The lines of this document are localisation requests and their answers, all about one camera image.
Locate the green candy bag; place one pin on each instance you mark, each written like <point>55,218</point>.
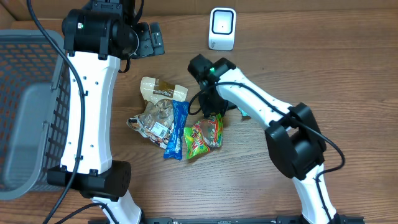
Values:
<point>204,136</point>

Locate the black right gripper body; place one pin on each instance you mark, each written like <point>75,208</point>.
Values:
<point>209,101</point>

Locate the blue snack bar wrapper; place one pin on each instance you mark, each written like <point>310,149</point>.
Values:
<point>174,147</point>

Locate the grey plastic mesh basket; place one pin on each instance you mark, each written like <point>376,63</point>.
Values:
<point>35,93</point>

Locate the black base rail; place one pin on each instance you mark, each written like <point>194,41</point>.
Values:
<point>277,220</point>

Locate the white barcode scanner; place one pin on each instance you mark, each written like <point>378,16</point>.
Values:
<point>222,29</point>

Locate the teal tissue pack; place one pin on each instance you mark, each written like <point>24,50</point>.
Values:
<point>243,112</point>

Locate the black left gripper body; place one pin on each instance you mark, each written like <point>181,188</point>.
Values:
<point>149,43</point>

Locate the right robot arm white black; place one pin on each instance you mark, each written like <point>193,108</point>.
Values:
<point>294,141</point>

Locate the brown nut snack bag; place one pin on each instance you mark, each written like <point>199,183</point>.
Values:
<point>157,121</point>

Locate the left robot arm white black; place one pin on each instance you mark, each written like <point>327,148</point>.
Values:
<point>97,39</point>

